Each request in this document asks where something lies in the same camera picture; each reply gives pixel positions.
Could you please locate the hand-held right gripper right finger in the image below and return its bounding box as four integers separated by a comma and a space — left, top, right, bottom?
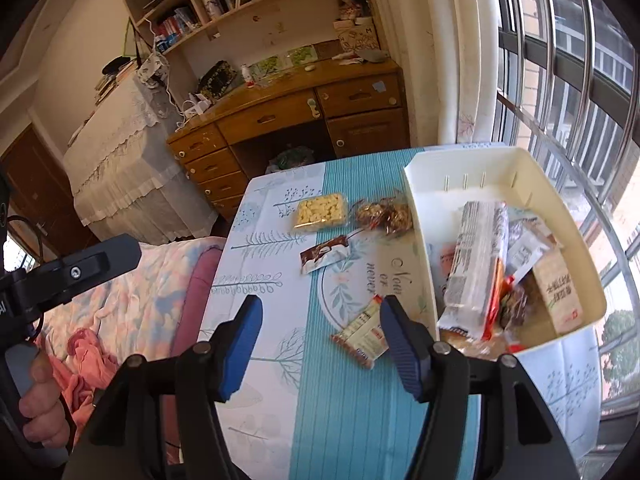
380, 296, 576, 480

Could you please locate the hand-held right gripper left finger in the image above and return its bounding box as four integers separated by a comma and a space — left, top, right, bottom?
62, 295, 263, 480

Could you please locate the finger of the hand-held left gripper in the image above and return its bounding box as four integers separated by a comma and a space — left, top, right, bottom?
25, 237, 142, 313

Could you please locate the red white snack packet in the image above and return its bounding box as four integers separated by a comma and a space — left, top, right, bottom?
330, 297, 391, 371

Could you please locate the white orange snack bar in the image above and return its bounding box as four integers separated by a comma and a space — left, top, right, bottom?
438, 201, 510, 342

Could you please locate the brown white sachet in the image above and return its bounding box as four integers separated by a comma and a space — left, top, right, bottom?
300, 235, 349, 275

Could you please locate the brown foil snack packet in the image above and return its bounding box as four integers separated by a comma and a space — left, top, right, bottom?
382, 194, 415, 236
356, 197, 391, 233

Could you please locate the white red snack bag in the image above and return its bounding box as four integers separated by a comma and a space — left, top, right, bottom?
502, 217, 563, 286

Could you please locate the large puffed rice packet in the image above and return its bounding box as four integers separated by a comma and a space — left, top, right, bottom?
292, 194, 349, 233

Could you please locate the translucent packet red print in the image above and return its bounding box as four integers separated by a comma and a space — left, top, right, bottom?
531, 249, 586, 337

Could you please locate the white storage box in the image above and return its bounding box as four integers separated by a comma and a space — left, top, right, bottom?
402, 146, 608, 362

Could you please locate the person's left hand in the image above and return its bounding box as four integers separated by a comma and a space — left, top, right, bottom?
20, 347, 71, 448

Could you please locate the pastel blanket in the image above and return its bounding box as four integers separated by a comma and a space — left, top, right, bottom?
37, 237, 228, 411

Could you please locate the mauve bed sheet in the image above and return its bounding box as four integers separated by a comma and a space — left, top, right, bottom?
167, 249, 223, 461

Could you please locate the coral fleece blanket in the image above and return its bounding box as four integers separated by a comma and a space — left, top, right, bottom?
47, 327, 121, 426

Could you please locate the round floral plate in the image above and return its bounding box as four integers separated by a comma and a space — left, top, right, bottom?
315, 240, 436, 333

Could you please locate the dark wooden door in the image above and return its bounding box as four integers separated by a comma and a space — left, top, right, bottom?
0, 125, 101, 271

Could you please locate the white lace-covered piano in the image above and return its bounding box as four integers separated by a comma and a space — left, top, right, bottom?
62, 67, 221, 246

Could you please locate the stack of books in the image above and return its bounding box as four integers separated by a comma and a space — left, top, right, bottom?
95, 57, 138, 106

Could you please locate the floral cloth bag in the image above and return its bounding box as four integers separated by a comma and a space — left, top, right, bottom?
137, 52, 171, 83

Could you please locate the wooden desk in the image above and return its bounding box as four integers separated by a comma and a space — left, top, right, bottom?
166, 57, 411, 221

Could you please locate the black floral pouch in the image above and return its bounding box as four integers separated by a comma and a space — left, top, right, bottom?
197, 60, 238, 95

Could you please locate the cream curtain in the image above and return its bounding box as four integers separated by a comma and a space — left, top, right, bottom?
360, 0, 501, 148

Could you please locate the white printed box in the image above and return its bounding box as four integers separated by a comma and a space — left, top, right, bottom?
336, 17, 378, 53

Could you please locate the doll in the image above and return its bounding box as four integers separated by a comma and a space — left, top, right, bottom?
336, 0, 371, 21

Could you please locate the window with metal grille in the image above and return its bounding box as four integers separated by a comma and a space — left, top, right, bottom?
470, 0, 640, 480

